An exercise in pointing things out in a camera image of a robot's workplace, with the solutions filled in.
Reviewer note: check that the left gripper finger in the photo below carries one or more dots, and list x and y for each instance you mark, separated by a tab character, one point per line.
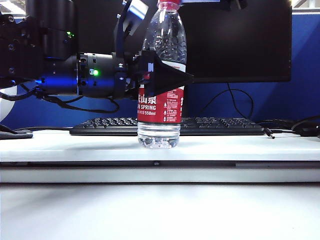
167	77

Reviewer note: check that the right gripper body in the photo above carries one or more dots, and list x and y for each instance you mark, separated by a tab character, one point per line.
233	3

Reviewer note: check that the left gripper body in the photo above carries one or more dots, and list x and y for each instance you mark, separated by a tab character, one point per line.
130	80

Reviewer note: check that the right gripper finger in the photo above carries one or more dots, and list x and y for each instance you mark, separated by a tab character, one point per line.
200	1

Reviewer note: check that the clear plastic water bottle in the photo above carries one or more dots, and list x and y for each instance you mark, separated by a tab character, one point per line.
160	107

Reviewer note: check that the red bottle cap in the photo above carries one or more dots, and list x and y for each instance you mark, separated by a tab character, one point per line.
168	2

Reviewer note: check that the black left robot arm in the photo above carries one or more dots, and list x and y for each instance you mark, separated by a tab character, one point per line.
25	50

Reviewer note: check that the black monitor stand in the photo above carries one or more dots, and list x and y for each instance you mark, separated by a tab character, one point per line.
187	100

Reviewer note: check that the black computer monitor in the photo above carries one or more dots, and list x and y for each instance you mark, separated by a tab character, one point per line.
237	45

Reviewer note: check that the black keyboard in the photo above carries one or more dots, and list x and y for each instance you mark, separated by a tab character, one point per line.
212	126

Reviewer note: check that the grey cloth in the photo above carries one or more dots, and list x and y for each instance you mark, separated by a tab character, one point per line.
12	135

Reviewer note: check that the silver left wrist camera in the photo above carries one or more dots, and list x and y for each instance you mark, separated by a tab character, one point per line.
136	10

